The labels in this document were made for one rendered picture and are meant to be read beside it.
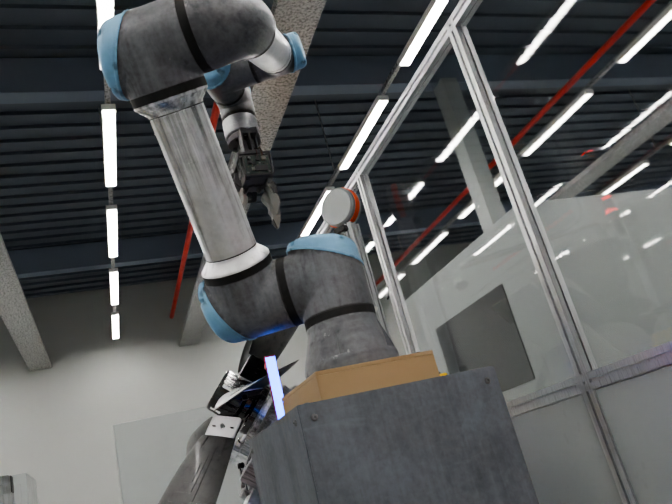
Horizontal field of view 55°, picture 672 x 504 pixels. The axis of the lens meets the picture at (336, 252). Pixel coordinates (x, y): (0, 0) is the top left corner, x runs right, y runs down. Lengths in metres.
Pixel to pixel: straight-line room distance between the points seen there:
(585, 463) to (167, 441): 5.90
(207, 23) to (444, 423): 0.63
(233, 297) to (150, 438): 6.26
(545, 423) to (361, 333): 0.92
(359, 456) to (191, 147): 0.50
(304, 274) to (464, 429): 0.33
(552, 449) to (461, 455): 0.93
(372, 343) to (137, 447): 6.34
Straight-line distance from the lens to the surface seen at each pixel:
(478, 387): 0.95
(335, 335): 0.98
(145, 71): 0.98
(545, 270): 1.68
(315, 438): 0.84
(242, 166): 1.36
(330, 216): 2.50
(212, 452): 1.77
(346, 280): 1.01
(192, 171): 1.00
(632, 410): 1.57
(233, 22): 0.97
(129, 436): 7.26
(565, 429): 1.76
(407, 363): 0.96
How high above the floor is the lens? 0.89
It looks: 19 degrees up
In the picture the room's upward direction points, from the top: 15 degrees counter-clockwise
